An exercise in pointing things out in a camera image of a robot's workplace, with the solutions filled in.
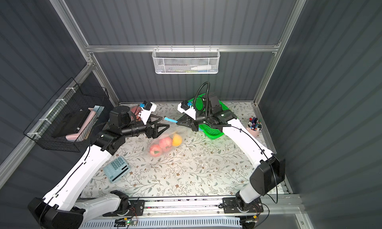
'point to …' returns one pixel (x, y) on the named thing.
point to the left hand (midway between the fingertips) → (165, 124)
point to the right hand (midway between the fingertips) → (178, 122)
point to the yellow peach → (176, 140)
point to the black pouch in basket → (70, 123)
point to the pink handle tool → (76, 137)
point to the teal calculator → (116, 168)
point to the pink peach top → (165, 144)
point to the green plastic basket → (211, 131)
